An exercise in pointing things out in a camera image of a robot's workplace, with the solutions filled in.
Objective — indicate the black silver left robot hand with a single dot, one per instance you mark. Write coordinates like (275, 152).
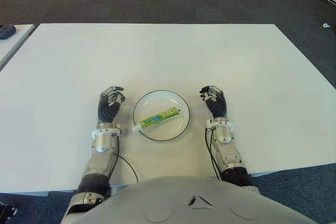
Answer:
(107, 110)

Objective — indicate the black metal bracket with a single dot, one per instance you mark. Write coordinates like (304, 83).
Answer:
(8, 211)

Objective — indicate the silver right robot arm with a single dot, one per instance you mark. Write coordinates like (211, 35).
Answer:
(227, 145)

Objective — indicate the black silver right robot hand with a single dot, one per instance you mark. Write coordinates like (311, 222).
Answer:
(218, 104)

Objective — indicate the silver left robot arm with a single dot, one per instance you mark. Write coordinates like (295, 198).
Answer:
(101, 145)

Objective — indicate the white plate with black rim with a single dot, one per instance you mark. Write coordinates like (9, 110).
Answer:
(173, 129)

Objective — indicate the green toothpaste tube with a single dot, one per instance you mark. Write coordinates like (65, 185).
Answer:
(157, 118)

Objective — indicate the silver robot torso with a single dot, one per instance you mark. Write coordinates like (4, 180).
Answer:
(194, 203)

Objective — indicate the white side table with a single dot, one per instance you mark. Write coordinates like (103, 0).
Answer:
(14, 41)

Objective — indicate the dark grey controller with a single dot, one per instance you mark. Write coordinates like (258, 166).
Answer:
(5, 31)

